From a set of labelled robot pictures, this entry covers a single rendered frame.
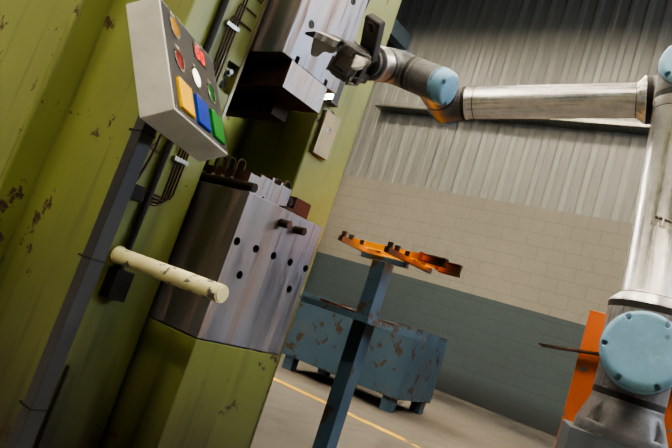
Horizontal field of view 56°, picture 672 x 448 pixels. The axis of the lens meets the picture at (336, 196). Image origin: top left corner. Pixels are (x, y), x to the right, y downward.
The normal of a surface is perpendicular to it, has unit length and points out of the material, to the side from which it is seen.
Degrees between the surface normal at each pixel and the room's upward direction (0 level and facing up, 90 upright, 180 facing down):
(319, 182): 90
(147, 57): 90
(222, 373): 90
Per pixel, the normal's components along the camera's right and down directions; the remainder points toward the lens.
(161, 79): -0.17, -0.22
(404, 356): -0.47, -0.30
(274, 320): 0.77, 0.15
